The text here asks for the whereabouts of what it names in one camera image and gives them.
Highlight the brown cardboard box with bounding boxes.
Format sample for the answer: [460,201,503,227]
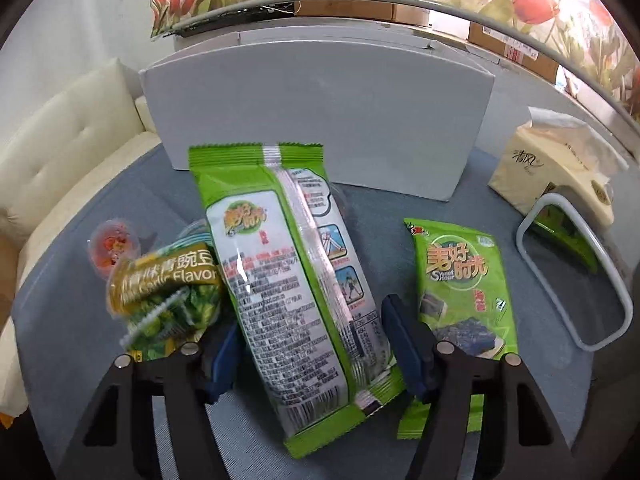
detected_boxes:
[294,0,559,84]

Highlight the red jelly cup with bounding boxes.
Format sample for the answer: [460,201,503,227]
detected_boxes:
[87,219,141,280]

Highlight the blue grey tablecloth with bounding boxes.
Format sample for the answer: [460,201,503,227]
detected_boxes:
[10,144,601,480]

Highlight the green pea snack bag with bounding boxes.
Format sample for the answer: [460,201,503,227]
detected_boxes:
[106,233,224,362]

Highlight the seaweed pack white back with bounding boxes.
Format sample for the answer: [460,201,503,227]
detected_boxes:
[188,143,404,458]

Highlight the white storage box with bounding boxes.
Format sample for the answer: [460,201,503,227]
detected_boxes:
[140,20,495,202]

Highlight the white rimmed small bin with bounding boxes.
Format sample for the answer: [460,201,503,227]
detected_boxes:
[515,186,634,352]

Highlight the cream tissue box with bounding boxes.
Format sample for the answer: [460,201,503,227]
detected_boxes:
[489,107,628,228]

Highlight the cream leather sofa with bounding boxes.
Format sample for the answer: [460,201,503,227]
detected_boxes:
[1,58,160,429]

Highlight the green seaweed snack pack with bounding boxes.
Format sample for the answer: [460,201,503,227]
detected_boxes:
[396,216,520,441]

